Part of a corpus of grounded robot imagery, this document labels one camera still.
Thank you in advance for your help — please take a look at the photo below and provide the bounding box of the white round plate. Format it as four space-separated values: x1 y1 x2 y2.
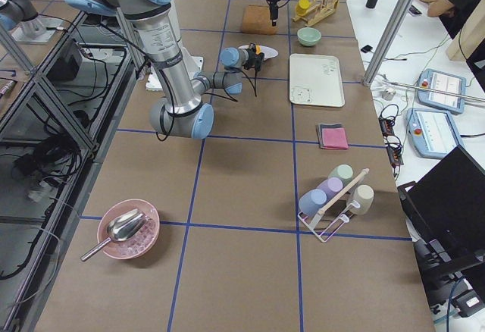
239 44 278 61

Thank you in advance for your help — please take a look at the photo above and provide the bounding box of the cream bear serving tray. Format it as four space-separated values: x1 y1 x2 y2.
289 53 345 108

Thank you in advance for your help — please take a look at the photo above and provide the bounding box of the wooden cutting board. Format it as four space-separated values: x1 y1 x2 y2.
240 5 277 36

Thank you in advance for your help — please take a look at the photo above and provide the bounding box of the yellow cup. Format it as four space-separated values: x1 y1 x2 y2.
295 0 311 17

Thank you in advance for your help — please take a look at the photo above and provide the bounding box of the green bowl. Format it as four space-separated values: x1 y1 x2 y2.
296 27 321 47

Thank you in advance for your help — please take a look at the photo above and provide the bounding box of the wooden dish rack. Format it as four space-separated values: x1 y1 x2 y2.
293 0 340 27

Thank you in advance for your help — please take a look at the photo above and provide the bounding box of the pink cloth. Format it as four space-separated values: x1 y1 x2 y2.
321 127 349 150

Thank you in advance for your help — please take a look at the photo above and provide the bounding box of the green cup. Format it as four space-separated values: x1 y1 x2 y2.
328 164 354 186

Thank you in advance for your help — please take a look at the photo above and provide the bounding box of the purple cup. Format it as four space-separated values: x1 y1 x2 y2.
317 177 343 200

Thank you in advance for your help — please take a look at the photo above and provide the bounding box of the blue cup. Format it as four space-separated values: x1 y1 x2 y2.
299 189 327 217

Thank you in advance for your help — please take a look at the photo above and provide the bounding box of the wooden rod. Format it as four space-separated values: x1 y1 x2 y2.
317 168 370 216

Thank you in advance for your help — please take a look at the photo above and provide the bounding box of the far teach pendant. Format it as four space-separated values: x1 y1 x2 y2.
418 68 466 114

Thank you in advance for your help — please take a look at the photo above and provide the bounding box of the teach pendant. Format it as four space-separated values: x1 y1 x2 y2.
406 108 464 159
418 68 466 114

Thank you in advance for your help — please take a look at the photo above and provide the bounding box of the beige cup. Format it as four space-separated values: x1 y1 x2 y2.
347 184 374 215

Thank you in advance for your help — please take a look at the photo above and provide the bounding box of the near teach pendant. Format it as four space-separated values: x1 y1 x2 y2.
406 108 464 159

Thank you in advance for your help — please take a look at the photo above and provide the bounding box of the metal scoop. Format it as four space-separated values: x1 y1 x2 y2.
80 208 147 262

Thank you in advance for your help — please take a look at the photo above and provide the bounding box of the pink bowl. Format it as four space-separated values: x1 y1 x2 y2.
97 199 160 260

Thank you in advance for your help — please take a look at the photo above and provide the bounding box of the black laptop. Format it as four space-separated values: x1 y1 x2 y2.
398 146 484 255

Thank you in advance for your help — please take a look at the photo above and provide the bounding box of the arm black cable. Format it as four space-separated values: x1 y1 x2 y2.
210 68 261 104

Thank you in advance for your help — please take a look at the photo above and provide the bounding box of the aluminium frame post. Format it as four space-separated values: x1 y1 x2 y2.
362 0 413 87

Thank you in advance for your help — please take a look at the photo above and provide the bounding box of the white wire cup rack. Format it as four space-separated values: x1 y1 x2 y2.
297 200 361 243

